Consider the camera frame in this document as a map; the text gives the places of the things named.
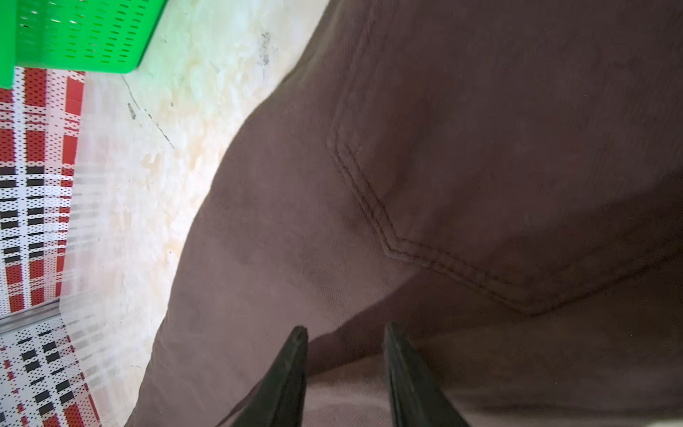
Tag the green plastic basket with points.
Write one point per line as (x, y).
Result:
(79, 35)

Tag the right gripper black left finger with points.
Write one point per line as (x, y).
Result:
(279, 401)

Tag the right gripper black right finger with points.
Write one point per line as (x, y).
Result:
(415, 396)

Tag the brown trousers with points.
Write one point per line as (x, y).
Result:
(502, 179)

